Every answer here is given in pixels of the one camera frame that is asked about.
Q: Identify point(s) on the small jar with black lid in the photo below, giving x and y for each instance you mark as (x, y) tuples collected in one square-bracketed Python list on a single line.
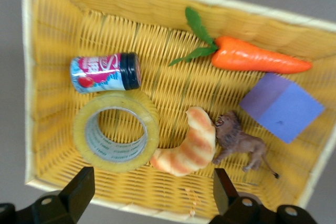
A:
[(99, 73)]

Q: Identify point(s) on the purple foam cube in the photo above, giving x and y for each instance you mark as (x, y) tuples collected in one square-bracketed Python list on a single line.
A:
[(283, 108)]

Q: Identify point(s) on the yellow woven basket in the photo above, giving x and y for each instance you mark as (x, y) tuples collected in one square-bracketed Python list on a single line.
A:
[(170, 98)]

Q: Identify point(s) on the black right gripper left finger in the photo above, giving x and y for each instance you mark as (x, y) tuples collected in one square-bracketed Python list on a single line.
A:
[(68, 197)]

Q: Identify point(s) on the brown toy lion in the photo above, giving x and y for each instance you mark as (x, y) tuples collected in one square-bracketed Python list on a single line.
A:
[(236, 140)]

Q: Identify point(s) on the orange toy carrot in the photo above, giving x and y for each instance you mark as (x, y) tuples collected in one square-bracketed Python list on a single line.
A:
[(249, 56)]

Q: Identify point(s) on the striped toy croissant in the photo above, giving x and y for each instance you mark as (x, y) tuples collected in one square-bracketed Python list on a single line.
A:
[(194, 145)]

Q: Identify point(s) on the clear packing tape roll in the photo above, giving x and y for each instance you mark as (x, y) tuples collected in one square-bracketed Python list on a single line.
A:
[(81, 134)]

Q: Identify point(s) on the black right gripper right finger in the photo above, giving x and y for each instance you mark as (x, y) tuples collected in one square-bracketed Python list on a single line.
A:
[(236, 205)]

